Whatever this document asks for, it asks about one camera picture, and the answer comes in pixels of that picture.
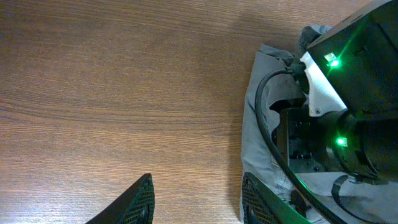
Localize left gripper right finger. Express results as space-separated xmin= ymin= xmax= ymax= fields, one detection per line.
xmin=242 ymin=172 xmax=310 ymax=224

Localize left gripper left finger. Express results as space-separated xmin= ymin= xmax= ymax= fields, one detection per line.
xmin=86 ymin=173 xmax=155 ymax=224

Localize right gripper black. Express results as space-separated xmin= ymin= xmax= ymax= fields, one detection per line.
xmin=271 ymin=107 xmax=344 ymax=173

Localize grey shorts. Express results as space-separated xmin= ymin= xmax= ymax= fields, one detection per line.
xmin=239 ymin=24 xmax=398 ymax=224

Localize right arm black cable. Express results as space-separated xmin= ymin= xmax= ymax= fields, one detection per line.
xmin=254 ymin=63 xmax=389 ymax=224

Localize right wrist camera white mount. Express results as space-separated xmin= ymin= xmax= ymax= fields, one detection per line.
xmin=300 ymin=52 xmax=347 ymax=117

